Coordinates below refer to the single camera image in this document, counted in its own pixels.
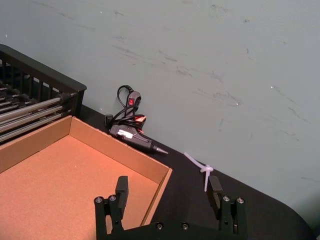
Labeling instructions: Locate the white three-armed plastic piece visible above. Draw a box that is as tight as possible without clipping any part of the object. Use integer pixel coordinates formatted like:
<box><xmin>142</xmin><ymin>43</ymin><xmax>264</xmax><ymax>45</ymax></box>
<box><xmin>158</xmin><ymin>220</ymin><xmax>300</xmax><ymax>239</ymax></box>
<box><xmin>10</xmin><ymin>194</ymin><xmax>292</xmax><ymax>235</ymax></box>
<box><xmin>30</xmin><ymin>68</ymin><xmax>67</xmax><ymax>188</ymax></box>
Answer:
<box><xmin>183</xmin><ymin>151</ymin><xmax>215</xmax><ymax>193</ymax></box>

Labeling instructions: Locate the black table cloth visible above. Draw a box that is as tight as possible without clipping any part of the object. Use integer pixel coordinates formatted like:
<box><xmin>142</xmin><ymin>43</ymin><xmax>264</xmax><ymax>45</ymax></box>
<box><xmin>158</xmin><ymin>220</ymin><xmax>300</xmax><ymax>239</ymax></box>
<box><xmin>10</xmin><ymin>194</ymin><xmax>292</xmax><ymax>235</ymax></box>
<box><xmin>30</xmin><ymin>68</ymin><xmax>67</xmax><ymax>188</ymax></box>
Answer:
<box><xmin>79</xmin><ymin>104</ymin><xmax>316</xmax><ymax>240</ymax></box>

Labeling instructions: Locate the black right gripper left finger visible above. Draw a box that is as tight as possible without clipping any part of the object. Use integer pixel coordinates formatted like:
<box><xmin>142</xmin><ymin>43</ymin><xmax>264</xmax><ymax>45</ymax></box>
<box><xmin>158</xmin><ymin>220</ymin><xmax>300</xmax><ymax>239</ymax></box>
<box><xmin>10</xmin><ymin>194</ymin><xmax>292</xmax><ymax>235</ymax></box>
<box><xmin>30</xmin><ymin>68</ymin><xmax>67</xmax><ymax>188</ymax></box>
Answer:
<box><xmin>93</xmin><ymin>175</ymin><xmax>130</xmax><ymax>235</ymax></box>

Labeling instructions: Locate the shallow brown cardboard tray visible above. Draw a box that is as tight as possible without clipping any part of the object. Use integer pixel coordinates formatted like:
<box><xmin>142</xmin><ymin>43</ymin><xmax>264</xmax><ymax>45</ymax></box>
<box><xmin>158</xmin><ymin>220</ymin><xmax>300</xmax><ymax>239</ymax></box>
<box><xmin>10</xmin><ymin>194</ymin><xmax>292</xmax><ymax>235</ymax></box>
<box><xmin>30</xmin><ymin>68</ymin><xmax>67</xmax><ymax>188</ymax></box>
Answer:
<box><xmin>0</xmin><ymin>115</ymin><xmax>173</xmax><ymax>240</ymax></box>

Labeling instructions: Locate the black corded glue gun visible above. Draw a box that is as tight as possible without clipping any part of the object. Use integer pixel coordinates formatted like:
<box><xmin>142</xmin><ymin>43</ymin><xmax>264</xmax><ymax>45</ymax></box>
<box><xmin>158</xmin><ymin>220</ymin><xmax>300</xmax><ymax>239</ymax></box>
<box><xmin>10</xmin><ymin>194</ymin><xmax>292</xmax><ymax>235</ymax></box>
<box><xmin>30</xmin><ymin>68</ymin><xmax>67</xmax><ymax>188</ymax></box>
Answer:
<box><xmin>104</xmin><ymin>85</ymin><xmax>169</xmax><ymax>155</ymax></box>

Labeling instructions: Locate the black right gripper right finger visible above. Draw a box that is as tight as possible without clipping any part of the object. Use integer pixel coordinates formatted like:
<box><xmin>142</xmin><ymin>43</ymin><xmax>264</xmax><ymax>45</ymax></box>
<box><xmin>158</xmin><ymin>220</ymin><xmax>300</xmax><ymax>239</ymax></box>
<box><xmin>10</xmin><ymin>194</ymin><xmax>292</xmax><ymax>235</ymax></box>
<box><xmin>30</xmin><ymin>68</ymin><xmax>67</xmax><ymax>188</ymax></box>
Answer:
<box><xmin>206</xmin><ymin>175</ymin><xmax>249</xmax><ymax>236</ymax></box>

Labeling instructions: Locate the black rack with steel bars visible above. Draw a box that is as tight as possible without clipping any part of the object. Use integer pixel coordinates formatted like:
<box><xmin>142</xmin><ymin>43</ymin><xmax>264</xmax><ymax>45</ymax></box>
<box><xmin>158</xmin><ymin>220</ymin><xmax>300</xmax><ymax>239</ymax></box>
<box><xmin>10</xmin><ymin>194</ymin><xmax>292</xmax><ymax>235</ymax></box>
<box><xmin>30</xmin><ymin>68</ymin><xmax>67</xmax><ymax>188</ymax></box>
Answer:
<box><xmin>0</xmin><ymin>44</ymin><xmax>88</xmax><ymax>145</ymax></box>

